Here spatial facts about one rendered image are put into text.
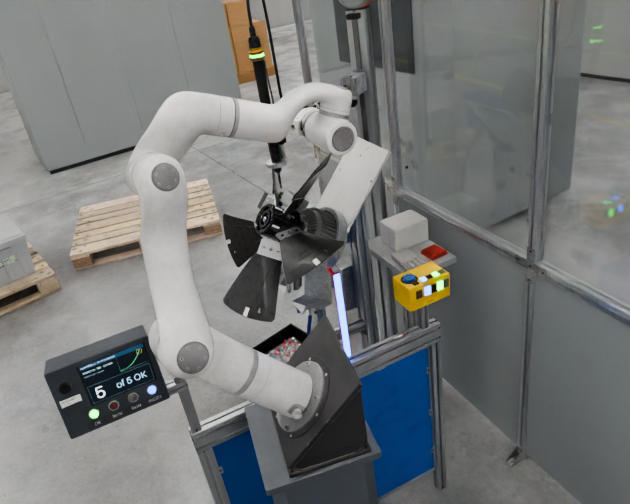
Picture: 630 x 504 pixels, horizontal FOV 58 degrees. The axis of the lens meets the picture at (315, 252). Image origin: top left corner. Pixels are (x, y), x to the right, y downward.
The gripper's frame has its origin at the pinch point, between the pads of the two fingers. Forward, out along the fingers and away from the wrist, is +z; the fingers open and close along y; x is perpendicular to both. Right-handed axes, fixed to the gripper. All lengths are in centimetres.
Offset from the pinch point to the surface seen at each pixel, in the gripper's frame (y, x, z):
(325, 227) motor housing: 14, -50, 20
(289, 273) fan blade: -10, -49, -2
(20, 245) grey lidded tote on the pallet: -112, -124, 282
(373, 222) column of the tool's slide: 56, -78, 59
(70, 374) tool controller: -78, -42, -21
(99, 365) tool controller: -71, -42, -21
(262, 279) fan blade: -13, -62, 21
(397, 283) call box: 21, -59, -16
